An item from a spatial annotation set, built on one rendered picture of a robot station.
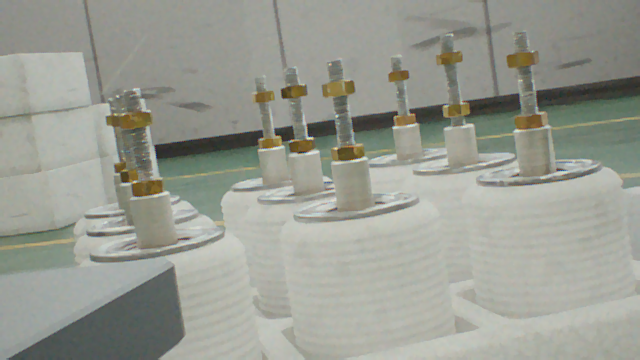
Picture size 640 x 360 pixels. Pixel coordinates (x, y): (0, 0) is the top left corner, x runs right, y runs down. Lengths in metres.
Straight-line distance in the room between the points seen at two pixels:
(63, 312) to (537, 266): 0.45
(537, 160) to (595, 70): 5.00
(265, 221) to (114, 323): 0.50
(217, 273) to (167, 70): 5.59
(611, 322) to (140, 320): 0.42
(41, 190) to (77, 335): 2.96
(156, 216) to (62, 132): 2.71
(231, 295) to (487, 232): 0.16
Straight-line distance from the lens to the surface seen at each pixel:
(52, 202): 3.12
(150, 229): 0.55
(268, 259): 0.67
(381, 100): 5.72
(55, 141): 3.21
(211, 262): 0.53
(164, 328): 0.19
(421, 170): 0.71
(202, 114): 6.04
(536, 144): 0.61
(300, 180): 0.69
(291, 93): 0.68
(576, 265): 0.59
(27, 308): 0.17
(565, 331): 0.56
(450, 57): 0.72
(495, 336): 0.55
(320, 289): 0.55
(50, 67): 3.24
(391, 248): 0.54
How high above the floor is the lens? 0.33
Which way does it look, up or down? 5 degrees down
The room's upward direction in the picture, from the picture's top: 9 degrees counter-clockwise
